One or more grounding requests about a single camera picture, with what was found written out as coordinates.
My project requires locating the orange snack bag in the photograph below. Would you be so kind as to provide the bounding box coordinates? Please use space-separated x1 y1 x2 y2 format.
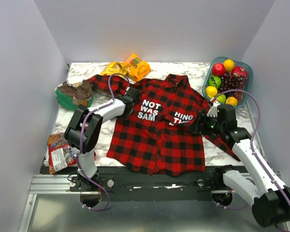
122 54 151 82

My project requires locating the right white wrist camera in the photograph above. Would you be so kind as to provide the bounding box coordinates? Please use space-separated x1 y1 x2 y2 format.
207 100 220 117

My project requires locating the teal plastic fruit container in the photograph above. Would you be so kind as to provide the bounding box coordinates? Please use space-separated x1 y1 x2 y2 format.
202 57 253 100

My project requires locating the light green lime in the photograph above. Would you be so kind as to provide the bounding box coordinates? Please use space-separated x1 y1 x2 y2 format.
215 94 227 103

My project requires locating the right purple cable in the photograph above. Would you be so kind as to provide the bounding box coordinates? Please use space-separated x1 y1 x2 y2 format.
210 89 290 232

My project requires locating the purple cable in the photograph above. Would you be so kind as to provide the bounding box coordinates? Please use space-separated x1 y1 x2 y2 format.
210 89 290 232
77 73 131 184

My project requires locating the red apple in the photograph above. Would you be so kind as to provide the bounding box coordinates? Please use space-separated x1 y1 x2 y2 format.
212 63 226 77

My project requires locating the red dragon fruit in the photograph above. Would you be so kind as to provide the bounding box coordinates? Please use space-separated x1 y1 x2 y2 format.
231 66 248 79

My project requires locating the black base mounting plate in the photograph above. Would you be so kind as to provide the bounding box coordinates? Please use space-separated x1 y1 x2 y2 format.
40 167 233 204

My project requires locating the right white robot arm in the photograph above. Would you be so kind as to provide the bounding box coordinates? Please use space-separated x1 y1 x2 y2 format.
188 102 290 228

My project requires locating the orange fruit bottom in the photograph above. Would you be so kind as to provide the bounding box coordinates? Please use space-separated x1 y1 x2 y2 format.
225 96 238 106

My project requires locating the yellow Lays chips bag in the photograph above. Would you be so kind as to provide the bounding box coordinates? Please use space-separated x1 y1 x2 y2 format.
100 61 128 76

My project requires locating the yellow lemon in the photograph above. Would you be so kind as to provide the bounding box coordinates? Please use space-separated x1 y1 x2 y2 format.
205 86 218 98

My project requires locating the green bowl with brown paper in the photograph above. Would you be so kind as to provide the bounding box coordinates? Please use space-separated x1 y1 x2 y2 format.
55 80 93 111

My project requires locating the orange fruit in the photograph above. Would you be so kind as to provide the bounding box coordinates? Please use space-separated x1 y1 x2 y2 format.
223 59 235 72
225 96 238 106

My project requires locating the orange fruit top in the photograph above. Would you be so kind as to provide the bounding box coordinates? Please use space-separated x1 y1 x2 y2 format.
223 59 235 72

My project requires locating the red black plaid shirt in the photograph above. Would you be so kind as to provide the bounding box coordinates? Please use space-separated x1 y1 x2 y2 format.
85 73 241 177

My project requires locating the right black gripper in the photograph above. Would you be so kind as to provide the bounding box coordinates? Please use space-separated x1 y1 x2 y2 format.
187 111 224 136

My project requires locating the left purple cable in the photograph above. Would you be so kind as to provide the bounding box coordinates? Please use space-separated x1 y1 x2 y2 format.
77 73 131 184

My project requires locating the purple grape bunch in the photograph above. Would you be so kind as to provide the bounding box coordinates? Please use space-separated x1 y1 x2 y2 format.
218 72 247 93

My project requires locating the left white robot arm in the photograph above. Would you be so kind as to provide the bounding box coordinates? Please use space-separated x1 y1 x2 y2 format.
64 87 141 191

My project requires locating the red candy snack bag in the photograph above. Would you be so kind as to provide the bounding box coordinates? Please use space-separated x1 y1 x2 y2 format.
47 132 97 175

